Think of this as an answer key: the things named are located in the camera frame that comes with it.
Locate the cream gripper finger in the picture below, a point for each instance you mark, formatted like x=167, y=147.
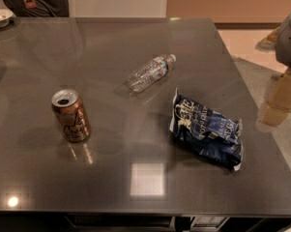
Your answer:
x=276, y=105

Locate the orange soda can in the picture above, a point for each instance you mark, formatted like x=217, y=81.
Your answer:
x=70, y=112

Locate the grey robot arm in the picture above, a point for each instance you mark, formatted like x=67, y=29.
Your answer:
x=283, y=53

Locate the blue potato chip bag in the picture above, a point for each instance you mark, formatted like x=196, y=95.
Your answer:
x=208, y=133

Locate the clear plastic water bottle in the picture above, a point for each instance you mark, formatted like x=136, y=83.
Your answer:
x=151, y=72

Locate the white bowl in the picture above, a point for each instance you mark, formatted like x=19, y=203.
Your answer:
x=5, y=15

